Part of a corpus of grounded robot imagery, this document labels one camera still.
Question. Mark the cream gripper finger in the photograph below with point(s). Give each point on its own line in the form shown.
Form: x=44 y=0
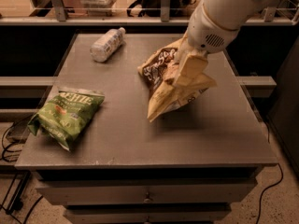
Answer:
x=201 y=81
x=190 y=68

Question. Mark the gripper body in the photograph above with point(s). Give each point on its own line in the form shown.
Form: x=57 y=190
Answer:
x=207 y=32

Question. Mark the brown sea salt chip bag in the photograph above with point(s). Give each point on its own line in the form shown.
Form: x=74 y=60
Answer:
x=159 y=72

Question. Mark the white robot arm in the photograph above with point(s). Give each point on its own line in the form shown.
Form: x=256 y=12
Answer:
x=213 y=25

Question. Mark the clear plastic water bottle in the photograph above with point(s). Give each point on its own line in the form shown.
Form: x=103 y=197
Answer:
x=107 y=44

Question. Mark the green chip bag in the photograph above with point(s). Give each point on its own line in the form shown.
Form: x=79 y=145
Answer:
x=66 y=114

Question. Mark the grey cabinet with drawers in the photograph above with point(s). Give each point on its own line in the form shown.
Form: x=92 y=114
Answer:
x=215 y=136

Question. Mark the grey metal railing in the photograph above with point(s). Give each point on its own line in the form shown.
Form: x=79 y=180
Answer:
x=29 y=12

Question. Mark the upper grey drawer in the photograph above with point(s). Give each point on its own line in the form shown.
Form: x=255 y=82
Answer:
x=145 y=191

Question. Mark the grey drawer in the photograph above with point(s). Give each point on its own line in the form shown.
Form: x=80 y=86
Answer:
x=148 y=214
x=145 y=191

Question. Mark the lower grey drawer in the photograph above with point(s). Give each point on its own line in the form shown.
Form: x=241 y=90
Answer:
x=148 y=214

